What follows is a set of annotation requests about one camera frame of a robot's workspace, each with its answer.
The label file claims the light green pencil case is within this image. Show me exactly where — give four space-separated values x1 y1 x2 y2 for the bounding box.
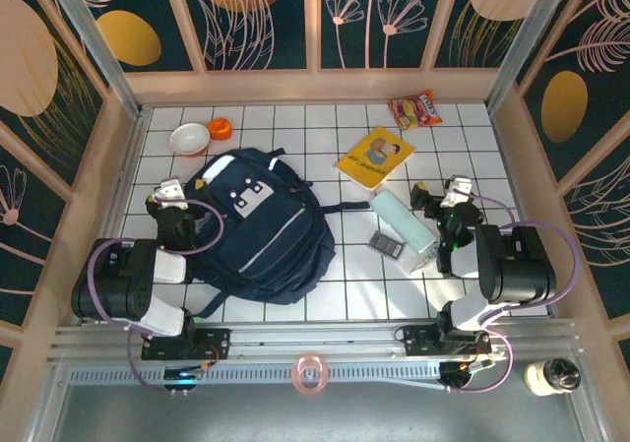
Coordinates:
368 189 438 257

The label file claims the yellow book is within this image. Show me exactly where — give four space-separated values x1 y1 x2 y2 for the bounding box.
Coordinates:
333 125 416 192

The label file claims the navy blue backpack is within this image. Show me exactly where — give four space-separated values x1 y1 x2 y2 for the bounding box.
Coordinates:
184 147 371 319

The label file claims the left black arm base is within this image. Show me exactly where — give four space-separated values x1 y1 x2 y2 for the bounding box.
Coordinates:
141 327 231 362

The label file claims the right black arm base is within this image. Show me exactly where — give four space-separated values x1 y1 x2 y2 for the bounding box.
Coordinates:
403 323 493 357

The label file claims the orange snack bag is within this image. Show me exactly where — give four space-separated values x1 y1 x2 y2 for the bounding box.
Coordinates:
387 89 443 132

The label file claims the white orange bowl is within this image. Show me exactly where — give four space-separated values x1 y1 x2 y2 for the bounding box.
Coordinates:
169 122 211 158

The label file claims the black controller board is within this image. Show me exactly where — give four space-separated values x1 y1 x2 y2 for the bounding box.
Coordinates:
439 356 493 393
163 366 203 395

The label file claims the white bottle black cap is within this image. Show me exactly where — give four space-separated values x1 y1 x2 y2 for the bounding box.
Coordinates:
524 357 582 397

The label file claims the pink tape roll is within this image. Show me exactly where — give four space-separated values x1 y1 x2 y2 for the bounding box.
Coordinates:
290 352 330 397

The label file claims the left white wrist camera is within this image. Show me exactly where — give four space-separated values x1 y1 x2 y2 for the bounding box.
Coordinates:
147 178 191 212

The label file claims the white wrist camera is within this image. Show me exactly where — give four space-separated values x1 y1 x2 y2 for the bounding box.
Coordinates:
147 178 191 212
441 175 473 208

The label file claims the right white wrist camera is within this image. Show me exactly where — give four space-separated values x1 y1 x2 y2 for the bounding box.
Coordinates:
441 175 473 208

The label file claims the slotted grey cable duct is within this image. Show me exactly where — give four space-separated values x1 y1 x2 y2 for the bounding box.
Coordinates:
66 362 444 388

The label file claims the aluminium rail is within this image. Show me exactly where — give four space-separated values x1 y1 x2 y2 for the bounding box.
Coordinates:
48 317 580 364

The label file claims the aluminium corner post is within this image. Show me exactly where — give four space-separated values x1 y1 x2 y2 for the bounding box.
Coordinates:
41 0 147 118
484 0 577 113

